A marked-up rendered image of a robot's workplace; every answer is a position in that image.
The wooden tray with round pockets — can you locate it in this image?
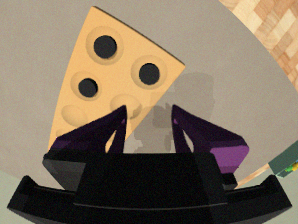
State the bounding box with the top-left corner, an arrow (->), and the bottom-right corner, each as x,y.
48,6 -> 186,150

